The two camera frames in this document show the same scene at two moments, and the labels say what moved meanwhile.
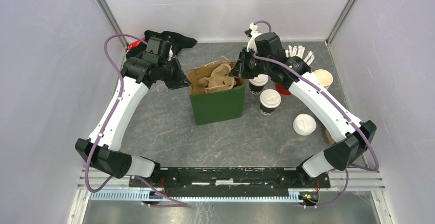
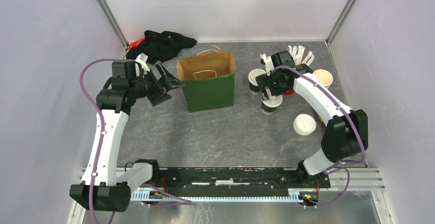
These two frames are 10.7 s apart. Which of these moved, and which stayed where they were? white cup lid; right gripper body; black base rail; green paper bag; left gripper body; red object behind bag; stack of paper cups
Moved: right gripper body; green paper bag; left gripper body
Stayed: stack of paper cups; black base rail; red object behind bag; white cup lid
